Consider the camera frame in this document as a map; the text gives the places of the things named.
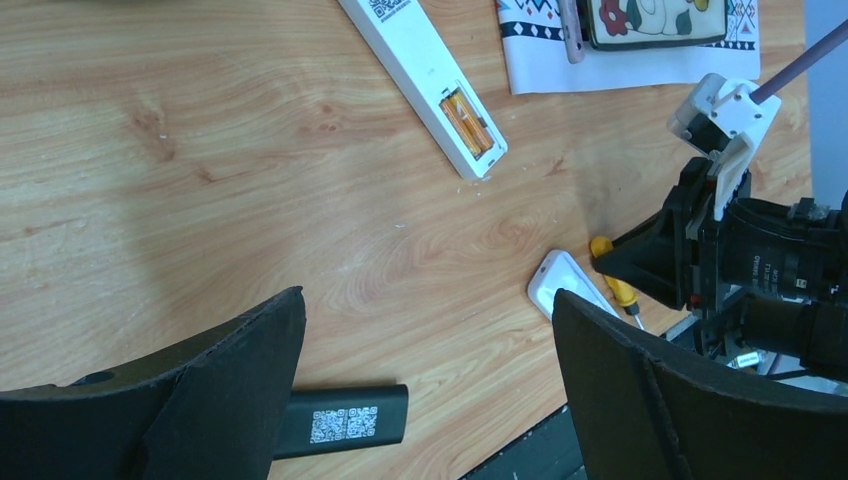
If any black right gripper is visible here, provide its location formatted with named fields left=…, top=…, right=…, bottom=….
left=593, top=157, right=847, bottom=381

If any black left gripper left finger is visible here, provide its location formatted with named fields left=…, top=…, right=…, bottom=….
left=1, top=287, right=306, bottom=479

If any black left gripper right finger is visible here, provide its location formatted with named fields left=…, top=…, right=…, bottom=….
left=552, top=290, right=847, bottom=479

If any yellow handled screwdriver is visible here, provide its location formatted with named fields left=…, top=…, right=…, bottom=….
left=589, top=236, right=645, bottom=331

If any short white remote control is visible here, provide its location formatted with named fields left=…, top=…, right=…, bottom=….
left=527, top=250, right=620, bottom=321

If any black remote control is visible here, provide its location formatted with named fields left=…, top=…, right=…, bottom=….
left=273, top=384, right=409, bottom=460

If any long white remote control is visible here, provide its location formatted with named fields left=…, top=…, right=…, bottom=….
left=339, top=0, right=508, bottom=179

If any white patterned placemat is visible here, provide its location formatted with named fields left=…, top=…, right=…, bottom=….
left=496, top=0, right=760, bottom=95

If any floral square ceramic plate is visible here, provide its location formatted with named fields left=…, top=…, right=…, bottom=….
left=576, top=0, right=728, bottom=51

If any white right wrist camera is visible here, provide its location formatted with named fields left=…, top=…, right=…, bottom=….
left=667, top=73, right=782, bottom=221

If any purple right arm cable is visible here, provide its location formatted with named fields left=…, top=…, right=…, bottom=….
left=749, top=18, right=848, bottom=106

